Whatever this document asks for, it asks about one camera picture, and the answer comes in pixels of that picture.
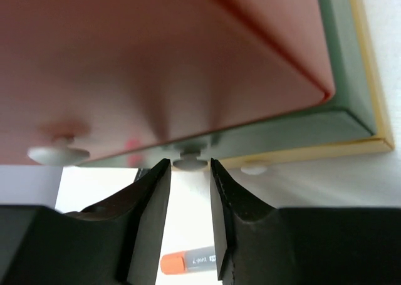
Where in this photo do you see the orange grey highlighter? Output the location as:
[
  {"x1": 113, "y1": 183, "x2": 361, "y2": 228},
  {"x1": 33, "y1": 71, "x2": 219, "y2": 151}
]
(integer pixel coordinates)
[{"x1": 160, "y1": 246, "x2": 216, "y2": 275}]

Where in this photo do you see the yellow bottom drawer box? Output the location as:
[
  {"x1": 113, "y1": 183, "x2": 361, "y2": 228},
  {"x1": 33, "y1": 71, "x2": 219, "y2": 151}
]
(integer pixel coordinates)
[{"x1": 221, "y1": 0, "x2": 395, "y2": 168}]

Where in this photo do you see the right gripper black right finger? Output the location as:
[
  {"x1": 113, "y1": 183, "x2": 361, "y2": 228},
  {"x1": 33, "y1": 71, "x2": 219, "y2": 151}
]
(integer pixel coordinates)
[{"x1": 210, "y1": 160, "x2": 400, "y2": 284}]

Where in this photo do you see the coral top drawer box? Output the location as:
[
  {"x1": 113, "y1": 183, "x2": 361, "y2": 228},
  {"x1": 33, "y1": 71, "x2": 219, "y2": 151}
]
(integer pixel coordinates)
[{"x1": 1, "y1": 0, "x2": 335, "y2": 165}]

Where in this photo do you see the green drawer box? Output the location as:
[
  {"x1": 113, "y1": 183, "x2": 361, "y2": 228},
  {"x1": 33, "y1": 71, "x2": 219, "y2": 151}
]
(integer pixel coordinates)
[{"x1": 87, "y1": 0, "x2": 378, "y2": 170}]

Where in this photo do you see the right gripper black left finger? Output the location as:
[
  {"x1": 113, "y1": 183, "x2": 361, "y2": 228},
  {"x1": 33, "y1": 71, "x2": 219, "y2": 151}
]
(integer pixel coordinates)
[{"x1": 1, "y1": 159, "x2": 171, "y2": 284}]

